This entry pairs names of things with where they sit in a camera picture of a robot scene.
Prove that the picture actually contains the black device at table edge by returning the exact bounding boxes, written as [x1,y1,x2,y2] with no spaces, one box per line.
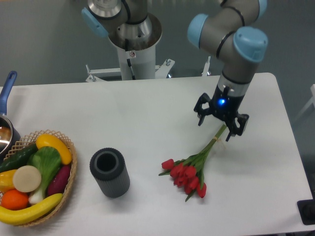
[297,199,315,225]

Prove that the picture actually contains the red tulip bouquet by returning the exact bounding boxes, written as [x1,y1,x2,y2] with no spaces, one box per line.
[159,124,227,202]

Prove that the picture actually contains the dark grey ribbed vase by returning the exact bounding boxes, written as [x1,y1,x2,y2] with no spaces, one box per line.
[90,147,130,198]

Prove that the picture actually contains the yellow banana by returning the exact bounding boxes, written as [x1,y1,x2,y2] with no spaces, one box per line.
[0,193,63,226]

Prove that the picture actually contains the white frame at right edge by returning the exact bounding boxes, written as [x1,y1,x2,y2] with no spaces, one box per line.
[293,84,315,124]

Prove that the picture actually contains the green cucumber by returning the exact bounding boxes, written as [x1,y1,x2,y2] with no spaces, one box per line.
[0,144,38,173]

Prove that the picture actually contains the green bok choy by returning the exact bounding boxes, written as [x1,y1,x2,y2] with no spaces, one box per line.
[27,147,61,205]

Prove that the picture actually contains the beige round disc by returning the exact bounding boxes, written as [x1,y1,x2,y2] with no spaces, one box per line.
[12,165,41,193]

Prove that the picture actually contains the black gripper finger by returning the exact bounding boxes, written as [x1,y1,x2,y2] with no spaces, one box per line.
[193,93,212,126]
[225,113,249,142]

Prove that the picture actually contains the woven wicker basket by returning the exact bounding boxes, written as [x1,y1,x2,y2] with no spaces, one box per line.
[0,130,77,226]

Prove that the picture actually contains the blue handled saucepan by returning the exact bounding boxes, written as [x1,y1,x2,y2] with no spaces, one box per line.
[0,71,20,163]

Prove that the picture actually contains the yellow bell pepper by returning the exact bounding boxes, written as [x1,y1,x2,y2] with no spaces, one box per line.
[0,169,17,193]

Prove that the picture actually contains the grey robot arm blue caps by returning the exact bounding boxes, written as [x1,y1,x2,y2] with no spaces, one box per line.
[81,0,268,137]

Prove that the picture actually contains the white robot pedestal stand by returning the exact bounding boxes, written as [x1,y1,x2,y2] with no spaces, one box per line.
[86,45,175,82]

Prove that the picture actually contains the orange fruit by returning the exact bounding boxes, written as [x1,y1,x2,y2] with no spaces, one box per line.
[0,189,29,210]

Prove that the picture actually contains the purple sweet potato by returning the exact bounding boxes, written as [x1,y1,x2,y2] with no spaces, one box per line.
[47,165,71,196]

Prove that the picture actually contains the yellow squash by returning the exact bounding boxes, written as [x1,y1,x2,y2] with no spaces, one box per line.
[35,133,72,165]

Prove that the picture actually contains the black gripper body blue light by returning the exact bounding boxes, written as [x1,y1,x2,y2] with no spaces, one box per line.
[209,86,245,124]

